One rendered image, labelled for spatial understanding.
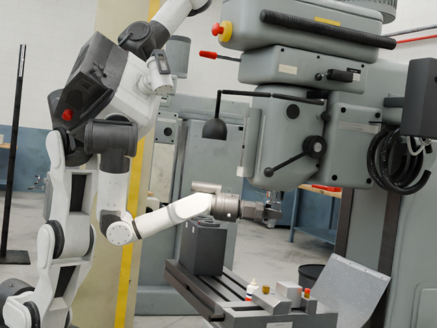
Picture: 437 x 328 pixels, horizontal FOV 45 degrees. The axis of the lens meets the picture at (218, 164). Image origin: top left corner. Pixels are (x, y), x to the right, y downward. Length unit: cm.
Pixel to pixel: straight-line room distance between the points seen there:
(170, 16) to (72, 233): 84
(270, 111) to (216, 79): 978
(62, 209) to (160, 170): 813
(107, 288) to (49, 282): 140
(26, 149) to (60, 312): 844
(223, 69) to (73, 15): 320
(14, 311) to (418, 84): 163
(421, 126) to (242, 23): 56
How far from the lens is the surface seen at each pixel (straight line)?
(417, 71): 154
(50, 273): 201
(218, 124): 150
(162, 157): 1005
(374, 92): 173
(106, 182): 161
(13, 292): 234
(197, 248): 206
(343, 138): 166
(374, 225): 187
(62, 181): 194
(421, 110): 151
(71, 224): 198
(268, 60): 155
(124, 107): 166
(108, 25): 328
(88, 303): 342
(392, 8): 182
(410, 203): 179
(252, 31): 151
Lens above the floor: 145
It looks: 3 degrees down
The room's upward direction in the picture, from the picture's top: 7 degrees clockwise
